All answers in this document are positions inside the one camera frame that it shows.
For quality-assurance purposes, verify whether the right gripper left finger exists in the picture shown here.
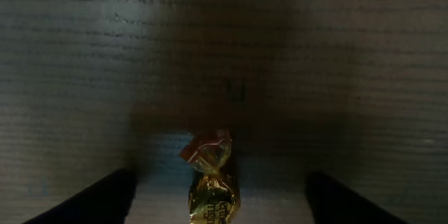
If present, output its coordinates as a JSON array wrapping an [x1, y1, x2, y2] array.
[[22, 168, 137, 224]]

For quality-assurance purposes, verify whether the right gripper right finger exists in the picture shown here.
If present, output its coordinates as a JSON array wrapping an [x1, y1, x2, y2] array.
[[304, 171, 410, 224]]

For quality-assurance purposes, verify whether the gold candy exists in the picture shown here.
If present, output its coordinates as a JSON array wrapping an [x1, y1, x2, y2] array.
[[178, 129, 242, 224]]

